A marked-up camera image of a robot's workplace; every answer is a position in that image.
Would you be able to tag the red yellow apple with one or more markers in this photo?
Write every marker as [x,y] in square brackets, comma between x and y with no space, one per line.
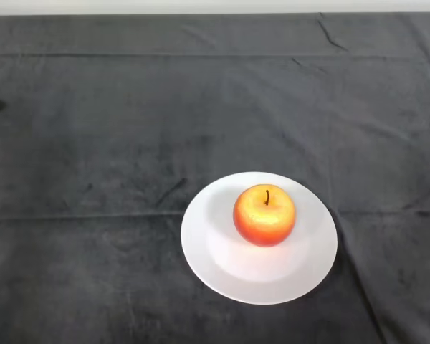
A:
[264,216]

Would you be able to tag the round white plate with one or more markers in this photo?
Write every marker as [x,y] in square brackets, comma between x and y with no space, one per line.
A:
[251,272]

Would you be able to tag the black cloth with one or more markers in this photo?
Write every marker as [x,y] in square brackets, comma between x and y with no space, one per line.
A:
[93,161]

